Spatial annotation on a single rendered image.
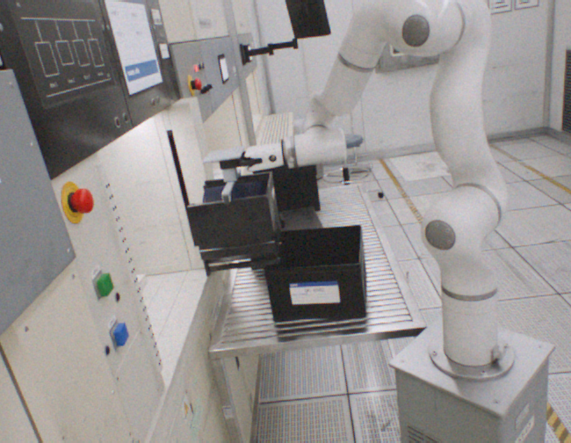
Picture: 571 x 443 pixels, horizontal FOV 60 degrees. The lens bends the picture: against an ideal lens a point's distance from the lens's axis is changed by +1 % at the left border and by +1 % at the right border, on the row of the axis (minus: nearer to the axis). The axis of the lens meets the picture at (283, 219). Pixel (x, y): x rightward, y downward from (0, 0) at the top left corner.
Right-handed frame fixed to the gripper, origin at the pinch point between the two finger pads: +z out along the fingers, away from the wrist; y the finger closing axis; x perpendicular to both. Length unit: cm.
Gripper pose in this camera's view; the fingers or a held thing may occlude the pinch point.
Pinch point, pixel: (227, 161)
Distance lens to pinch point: 132.5
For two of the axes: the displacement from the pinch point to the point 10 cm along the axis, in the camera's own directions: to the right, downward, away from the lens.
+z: -9.9, 1.3, 0.9
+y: 0.4, -3.6, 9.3
